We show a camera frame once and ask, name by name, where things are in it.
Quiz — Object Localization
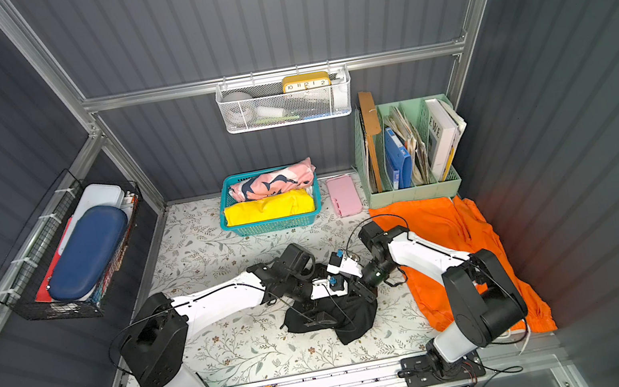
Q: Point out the black shorts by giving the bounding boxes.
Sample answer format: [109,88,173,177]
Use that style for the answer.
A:
[282,288,378,345]

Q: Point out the orange shorts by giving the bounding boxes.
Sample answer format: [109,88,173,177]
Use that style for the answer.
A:
[369,197,557,333]

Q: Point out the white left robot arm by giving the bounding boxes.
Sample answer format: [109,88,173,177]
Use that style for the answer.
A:
[116,244,349,387]

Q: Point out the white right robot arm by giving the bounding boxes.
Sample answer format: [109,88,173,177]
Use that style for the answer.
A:
[326,218,528,366]

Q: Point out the roll of tape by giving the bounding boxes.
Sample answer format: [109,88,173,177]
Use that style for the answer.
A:
[217,91,257,130]

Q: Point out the teal plastic basket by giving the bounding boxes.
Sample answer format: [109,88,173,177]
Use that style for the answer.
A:
[220,167,322,237]

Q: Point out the yellow folded cloth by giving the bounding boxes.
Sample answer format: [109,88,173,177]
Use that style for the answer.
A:
[224,189,316,227]

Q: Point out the pink plastic case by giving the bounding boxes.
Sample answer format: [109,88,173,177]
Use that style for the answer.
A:
[326,174,363,218]

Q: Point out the pink patterned folded cloth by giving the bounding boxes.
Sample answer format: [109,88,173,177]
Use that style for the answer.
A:
[227,157,316,203]

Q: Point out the blue binder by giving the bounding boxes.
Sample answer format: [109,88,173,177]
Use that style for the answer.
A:
[384,127,413,190]

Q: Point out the mint green file organizer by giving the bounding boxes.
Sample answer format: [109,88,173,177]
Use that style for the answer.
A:
[345,91,469,213]

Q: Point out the white yellow book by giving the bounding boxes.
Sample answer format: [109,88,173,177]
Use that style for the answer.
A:
[425,98,467,183]

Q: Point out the yellow clock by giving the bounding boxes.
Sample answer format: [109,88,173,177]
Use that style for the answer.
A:
[282,71,332,95]

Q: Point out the navy blue oval case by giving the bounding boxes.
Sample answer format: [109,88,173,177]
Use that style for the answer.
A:
[48,205,128,303]

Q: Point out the white flat box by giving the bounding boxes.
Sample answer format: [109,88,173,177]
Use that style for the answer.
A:
[56,184,125,255]

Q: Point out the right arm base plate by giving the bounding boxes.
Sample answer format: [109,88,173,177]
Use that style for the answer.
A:
[397,351,487,387]

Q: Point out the white wire wall basket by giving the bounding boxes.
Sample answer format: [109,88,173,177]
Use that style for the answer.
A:
[215,64,352,134]

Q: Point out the black wire side basket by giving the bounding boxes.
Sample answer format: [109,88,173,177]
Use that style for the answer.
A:
[0,169,142,321]

